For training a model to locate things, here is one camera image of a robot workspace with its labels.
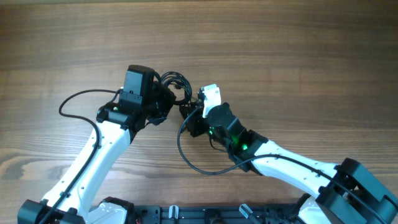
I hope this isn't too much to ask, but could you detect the black cable bundle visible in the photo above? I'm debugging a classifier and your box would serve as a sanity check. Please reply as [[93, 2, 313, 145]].
[[160, 71, 200, 114]]

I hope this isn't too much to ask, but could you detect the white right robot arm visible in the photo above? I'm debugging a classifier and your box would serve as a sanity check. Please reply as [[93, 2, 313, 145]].
[[179, 103, 397, 223]]

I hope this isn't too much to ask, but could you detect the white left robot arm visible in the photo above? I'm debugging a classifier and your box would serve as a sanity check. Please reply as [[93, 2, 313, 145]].
[[17, 65, 175, 223]]

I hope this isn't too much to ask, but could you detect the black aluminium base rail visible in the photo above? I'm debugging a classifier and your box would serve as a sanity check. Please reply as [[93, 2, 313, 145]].
[[135, 203, 303, 224]]

